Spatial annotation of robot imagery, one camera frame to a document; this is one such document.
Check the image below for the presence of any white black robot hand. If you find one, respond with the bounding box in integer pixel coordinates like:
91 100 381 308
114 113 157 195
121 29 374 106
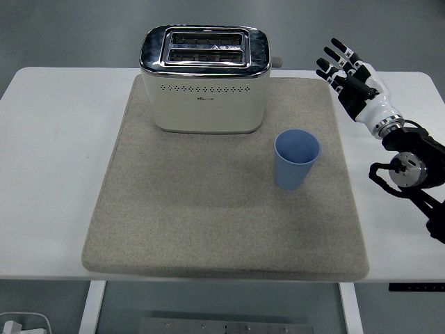
315 37 405 136

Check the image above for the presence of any blue plastic cup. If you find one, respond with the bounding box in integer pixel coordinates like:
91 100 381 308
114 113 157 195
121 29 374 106
273 129 321 191

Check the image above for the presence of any white chrome-topped toaster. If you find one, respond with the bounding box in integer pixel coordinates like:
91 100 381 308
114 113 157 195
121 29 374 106
138 24 284 136

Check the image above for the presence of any black table control panel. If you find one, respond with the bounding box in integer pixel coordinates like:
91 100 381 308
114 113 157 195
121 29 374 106
388 283 445 292

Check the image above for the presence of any white table leg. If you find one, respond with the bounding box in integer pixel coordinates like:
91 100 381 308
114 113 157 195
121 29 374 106
76 280 107 334
339 282 364 334

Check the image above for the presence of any beige felt mat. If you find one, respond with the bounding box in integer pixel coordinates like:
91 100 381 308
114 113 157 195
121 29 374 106
81 74 371 282

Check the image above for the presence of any grey metal plate with screws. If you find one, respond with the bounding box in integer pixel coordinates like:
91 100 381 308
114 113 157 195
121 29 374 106
138 317 316 334

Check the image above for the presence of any white plastic bin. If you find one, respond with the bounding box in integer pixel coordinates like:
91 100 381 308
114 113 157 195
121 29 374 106
0 311 53 334

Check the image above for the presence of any white block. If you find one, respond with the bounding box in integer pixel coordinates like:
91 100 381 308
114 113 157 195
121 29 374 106
1 321 24 334

